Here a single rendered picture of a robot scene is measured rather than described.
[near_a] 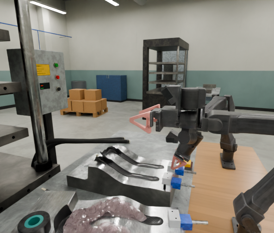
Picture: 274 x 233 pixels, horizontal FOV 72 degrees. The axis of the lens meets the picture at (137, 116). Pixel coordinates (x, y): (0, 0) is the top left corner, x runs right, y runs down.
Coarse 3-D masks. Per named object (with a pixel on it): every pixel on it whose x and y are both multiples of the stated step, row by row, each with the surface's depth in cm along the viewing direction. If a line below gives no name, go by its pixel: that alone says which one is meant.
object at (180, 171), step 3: (168, 162) 91; (171, 162) 91; (174, 162) 91; (168, 165) 88; (174, 165) 88; (177, 165) 91; (168, 168) 88; (177, 168) 88; (180, 168) 88; (183, 168) 88; (168, 171) 88; (171, 171) 88; (174, 171) 87; (177, 171) 87; (180, 171) 87; (183, 171) 86; (186, 171) 88; (189, 171) 87; (192, 171) 87; (177, 174) 88; (180, 174) 87; (183, 174) 87
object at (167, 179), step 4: (164, 172) 82; (164, 176) 79; (168, 176) 79; (172, 176) 81; (164, 180) 78; (168, 180) 77; (172, 180) 79; (176, 180) 79; (180, 180) 79; (168, 184) 78; (172, 184) 78; (176, 184) 77; (180, 184) 76; (184, 184) 78; (188, 184) 77; (176, 188) 77; (180, 188) 77
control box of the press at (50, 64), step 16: (16, 64) 111; (48, 64) 121; (16, 80) 114; (48, 80) 122; (64, 80) 136; (16, 96) 117; (48, 96) 123; (64, 96) 138; (48, 112) 125; (48, 128) 132
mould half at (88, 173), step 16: (96, 160) 90; (144, 160) 100; (160, 160) 99; (80, 176) 90; (96, 176) 84; (112, 176) 82; (160, 176) 84; (176, 176) 89; (96, 192) 87; (112, 192) 83; (128, 192) 80; (144, 192) 77; (160, 192) 75
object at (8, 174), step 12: (0, 156) 127; (12, 156) 127; (0, 168) 111; (12, 168) 111; (24, 168) 111; (0, 180) 99; (12, 180) 99; (24, 180) 99; (36, 180) 100; (0, 192) 90; (12, 192) 90; (24, 192) 94; (0, 204) 83; (12, 204) 88
